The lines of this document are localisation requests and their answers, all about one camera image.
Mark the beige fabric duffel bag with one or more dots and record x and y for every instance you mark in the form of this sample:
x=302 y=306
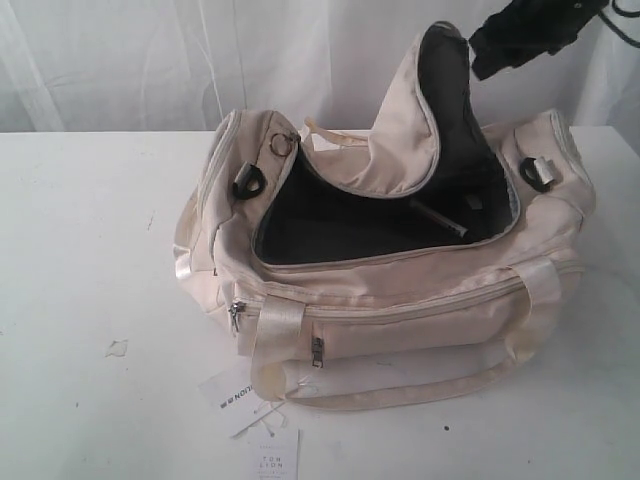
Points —
x=341 y=295

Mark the clear plastic scrap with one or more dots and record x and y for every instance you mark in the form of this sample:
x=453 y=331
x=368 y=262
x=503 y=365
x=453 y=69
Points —
x=117 y=349

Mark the white marker with black cap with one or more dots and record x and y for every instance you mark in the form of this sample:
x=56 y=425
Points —
x=459 y=230

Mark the white brand hang tag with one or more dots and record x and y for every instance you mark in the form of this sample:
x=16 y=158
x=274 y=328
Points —
x=227 y=389

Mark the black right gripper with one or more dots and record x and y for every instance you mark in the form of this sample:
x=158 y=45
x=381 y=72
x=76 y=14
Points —
x=525 y=29

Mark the white square hang tag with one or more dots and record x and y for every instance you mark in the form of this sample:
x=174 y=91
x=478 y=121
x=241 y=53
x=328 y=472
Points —
x=269 y=450

